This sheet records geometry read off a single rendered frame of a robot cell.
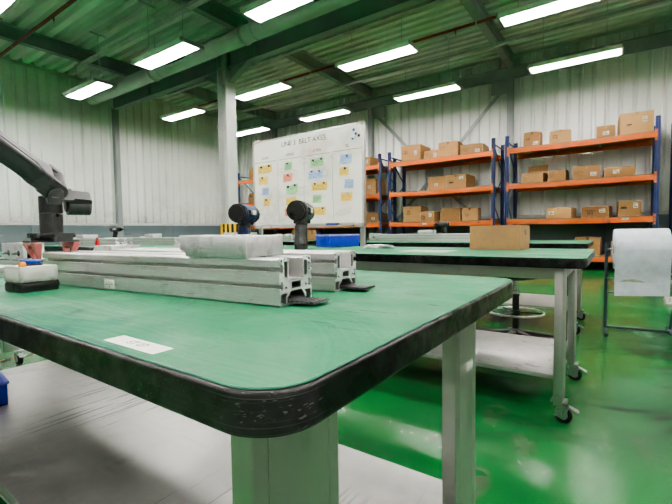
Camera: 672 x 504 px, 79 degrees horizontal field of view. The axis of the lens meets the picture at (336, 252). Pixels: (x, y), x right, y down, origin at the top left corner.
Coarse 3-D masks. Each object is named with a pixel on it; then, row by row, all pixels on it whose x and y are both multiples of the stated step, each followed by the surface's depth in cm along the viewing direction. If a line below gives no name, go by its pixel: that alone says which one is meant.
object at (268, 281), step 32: (64, 256) 104; (96, 256) 97; (128, 256) 91; (160, 256) 86; (288, 256) 78; (96, 288) 98; (128, 288) 92; (160, 288) 86; (192, 288) 81; (224, 288) 77; (256, 288) 73; (288, 288) 72
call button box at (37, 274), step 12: (36, 264) 96; (48, 264) 98; (12, 276) 93; (24, 276) 92; (36, 276) 94; (48, 276) 97; (12, 288) 94; (24, 288) 92; (36, 288) 95; (48, 288) 97
